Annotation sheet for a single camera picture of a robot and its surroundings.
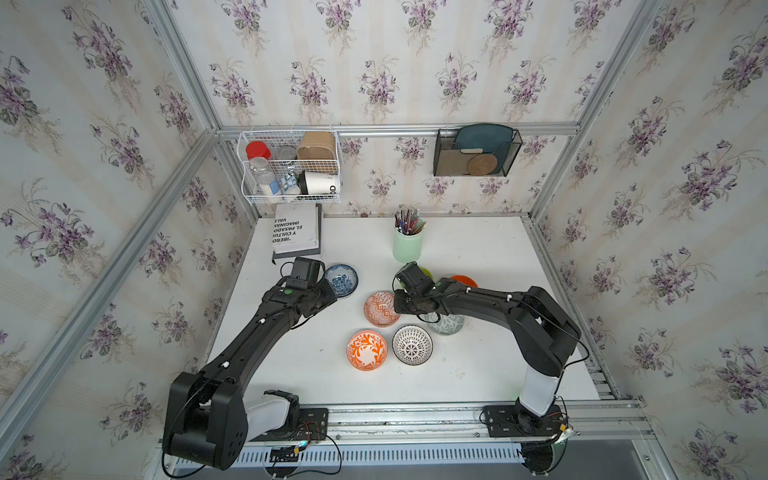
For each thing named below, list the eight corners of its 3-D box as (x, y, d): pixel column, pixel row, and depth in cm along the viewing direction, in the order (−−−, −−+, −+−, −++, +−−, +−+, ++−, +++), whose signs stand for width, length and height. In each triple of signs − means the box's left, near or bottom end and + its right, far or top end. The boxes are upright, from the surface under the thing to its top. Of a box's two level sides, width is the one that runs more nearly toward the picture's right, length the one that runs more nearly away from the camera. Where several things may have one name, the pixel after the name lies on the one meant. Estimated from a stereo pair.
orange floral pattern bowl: (345, 370, 82) (344, 366, 80) (348, 334, 89) (347, 330, 86) (387, 370, 82) (387, 367, 80) (387, 334, 89) (387, 330, 87)
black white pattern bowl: (411, 374, 82) (412, 369, 78) (386, 346, 87) (387, 340, 83) (437, 349, 86) (439, 343, 83) (412, 323, 91) (414, 317, 88)
